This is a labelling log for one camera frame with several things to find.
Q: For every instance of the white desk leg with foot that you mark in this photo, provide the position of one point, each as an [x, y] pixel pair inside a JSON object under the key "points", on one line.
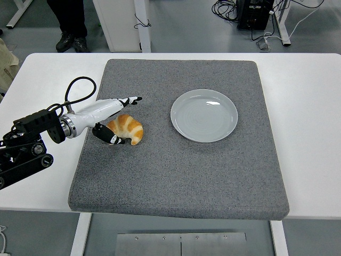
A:
{"points": [[282, 24]]}

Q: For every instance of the golden croissant bread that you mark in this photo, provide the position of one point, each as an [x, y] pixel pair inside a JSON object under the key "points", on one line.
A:
{"points": [[130, 128]]}

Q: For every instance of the person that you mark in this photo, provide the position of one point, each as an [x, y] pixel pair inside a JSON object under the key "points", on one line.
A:
{"points": [[69, 13], [6, 66]]}

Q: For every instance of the grey metal plate with screws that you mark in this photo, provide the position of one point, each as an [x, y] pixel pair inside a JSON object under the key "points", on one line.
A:
{"points": [[149, 245]]}

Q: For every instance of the grey round plate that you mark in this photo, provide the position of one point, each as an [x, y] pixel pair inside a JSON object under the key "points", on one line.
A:
{"points": [[205, 120]]}

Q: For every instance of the grey speckled mat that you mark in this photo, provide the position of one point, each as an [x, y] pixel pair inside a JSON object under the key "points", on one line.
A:
{"points": [[173, 173]]}

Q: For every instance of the white table leg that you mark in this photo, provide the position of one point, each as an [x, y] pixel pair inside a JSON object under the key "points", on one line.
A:
{"points": [[80, 234], [279, 240]]}

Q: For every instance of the white desk foot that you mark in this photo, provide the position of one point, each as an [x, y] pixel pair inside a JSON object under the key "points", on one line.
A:
{"points": [[18, 13]]}

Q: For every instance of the black computer case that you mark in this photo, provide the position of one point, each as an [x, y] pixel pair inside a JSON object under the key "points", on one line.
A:
{"points": [[253, 13]]}

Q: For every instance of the white desk post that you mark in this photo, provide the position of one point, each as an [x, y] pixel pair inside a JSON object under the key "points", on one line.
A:
{"points": [[145, 40]]}

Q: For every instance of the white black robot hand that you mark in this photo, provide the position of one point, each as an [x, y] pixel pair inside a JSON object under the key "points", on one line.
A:
{"points": [[98, 112]]}

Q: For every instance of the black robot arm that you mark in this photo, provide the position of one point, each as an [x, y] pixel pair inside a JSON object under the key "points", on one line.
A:
{"points": [[34, 125]]}

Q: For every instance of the grey floor hatch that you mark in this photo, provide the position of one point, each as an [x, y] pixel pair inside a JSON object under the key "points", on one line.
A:
{"points": [[12, 47]]}

